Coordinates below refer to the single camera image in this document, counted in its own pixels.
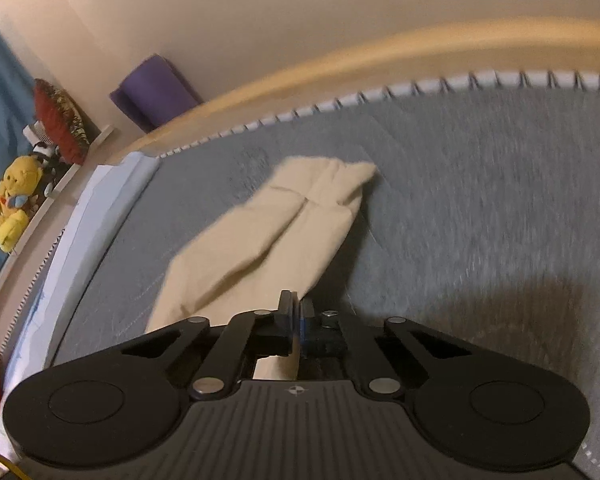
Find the yellow bear plush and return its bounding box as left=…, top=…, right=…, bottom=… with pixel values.
left=0, top=155, right=43, bottom=254

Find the grey quilted mattress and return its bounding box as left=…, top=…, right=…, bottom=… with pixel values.
left=0, top=71, right=600, bottom=480

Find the beige and mustard hooded jacket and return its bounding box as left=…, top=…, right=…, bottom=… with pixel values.
left=144, top=155, right=379, bottom=380

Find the light blue folded sheet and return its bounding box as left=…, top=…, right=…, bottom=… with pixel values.
left=0, top=150, right=160, bottom=466

